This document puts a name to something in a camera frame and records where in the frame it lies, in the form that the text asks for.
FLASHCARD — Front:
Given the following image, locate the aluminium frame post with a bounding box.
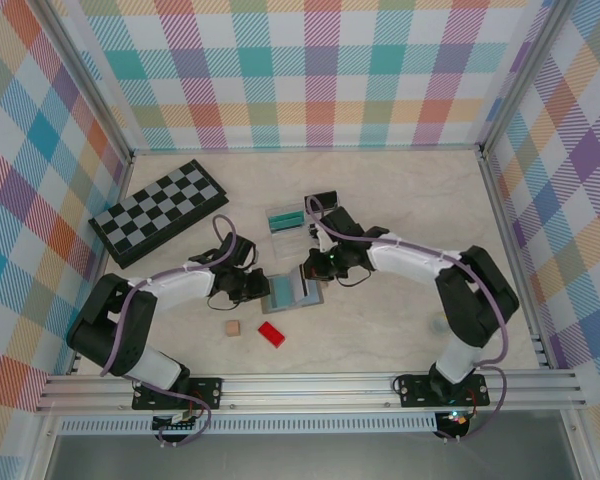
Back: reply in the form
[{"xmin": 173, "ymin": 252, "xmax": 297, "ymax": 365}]
[
  {"xmin": 478, "ymin": 0, "xmax": 577, "ymax": 154},
  {"xmin": 29, "ymin": 0, "xmax": 134, "ymax": 164}
]

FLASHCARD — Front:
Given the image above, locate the teal blue card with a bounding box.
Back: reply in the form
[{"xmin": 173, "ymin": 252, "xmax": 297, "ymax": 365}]
[{"xmin": 271, "ymin": 276, "xmax": 301, "ymax": 310}]

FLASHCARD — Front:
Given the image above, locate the grey card holder wallet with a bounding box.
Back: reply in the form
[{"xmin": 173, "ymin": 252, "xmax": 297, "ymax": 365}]
[{"xmin": 259, "ymin": 272, "xmax": 327, "ymax": 316}]

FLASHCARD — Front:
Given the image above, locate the aluminium mounting rail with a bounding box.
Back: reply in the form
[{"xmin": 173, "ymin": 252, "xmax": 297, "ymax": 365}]
[{"xmin": 33, "ymin": 368, "xmax": 590, "ymax": 415}]

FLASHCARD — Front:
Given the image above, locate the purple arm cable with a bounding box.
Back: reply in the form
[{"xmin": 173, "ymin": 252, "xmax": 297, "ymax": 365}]
[
  {"xmin": 99, "ymin": 214, "xmax": 241, "ymax": 448},
  {"xmin": 304, "ymin": 193, "xmax": 511, "ymax": 444}
]

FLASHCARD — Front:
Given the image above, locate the red plastic block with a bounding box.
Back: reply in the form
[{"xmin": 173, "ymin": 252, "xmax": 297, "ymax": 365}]
[{"xmin": 257, "ymin": 321, "xmax": 288, "ymax": 349}]

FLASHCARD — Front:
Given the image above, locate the white card with black stripe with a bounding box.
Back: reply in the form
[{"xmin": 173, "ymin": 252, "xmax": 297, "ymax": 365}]
[{"xmin": 289, "ymin": 266, "xmax": 312, "ymax": 298}]

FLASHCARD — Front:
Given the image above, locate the white slotted cable duct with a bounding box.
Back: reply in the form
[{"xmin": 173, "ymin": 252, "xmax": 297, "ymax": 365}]
[{"xmin": 57, "ymin": 417, "xmax": 440, "ymax": 437}]

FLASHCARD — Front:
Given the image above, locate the black and grey chessboard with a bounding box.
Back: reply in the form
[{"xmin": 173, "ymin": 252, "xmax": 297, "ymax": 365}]
[{"xmin": 88, "ymin": 158, "xmax": 230, "ymax": 270}]

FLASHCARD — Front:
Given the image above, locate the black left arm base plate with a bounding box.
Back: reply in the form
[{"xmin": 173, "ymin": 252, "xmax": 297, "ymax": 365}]
[{"xmin": 131, "ymin": 376, "xmax": 225, "ymax": 412}]

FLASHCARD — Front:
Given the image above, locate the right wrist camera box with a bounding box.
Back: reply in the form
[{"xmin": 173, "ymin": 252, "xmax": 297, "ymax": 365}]
[{"xmin": 313, "ymin": 225, "xmax": 335, "ymax": 255}]

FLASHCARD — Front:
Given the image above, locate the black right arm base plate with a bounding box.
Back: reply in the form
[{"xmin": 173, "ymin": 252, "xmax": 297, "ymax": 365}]
[{"xmin": 396, "ymin": 373, "xmax": 492, "ymax": 409}]

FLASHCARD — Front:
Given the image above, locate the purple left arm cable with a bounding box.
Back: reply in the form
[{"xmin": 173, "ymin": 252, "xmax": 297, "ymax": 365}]
[{"xmin": 99, "ymin": 214, "xmax": 241, "ymax": 448}]

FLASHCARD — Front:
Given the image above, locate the aluminium frame side rail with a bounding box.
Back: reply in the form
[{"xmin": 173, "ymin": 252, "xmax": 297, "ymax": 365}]
[
  {"xmin": 67, "ymin": 154, "xmax": 135, "ymax": 377},
  {"xmin": 478, "ymin": 149, "xmax": 554, "ymax": 371}
]

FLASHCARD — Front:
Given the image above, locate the aluminium frame crossbar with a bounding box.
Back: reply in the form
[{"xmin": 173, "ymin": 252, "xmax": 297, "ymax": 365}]
[{"xmin": 129, "ymin": 143, "xmax": 484, "ymax": 157}]

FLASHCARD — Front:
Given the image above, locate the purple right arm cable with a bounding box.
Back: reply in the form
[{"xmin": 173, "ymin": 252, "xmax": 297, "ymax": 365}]
[{"xmin": 304, "ymin": 193, "xmax": 511, "ymax": 444}]

